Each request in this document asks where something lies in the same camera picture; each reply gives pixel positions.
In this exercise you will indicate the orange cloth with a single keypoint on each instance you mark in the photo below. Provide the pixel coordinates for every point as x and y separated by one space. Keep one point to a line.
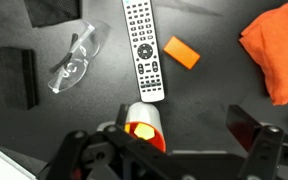
277 50

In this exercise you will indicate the white remote control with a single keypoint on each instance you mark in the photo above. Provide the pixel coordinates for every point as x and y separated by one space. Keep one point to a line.
144 50

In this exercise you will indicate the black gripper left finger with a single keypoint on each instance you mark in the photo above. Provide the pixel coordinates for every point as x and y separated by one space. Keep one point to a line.
74 156

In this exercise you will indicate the yellow piece inside cup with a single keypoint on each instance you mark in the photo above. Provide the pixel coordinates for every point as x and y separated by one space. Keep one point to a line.
144 131

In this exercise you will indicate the clear safety glasses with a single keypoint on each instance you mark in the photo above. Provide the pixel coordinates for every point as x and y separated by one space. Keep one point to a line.
80 56

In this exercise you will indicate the white flat sheet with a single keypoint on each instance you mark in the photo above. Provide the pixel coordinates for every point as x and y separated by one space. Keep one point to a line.
0 163

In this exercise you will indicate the black rectangular box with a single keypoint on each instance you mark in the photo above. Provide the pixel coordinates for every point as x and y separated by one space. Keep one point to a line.
15 78

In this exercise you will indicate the white cup red inside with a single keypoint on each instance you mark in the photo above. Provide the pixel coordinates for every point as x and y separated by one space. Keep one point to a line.
144 113

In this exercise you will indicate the orange rectangular block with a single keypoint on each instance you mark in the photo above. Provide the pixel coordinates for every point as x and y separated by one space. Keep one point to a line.
181 52

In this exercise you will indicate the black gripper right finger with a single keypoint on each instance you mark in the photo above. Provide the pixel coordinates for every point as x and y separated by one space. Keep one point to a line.
264 153

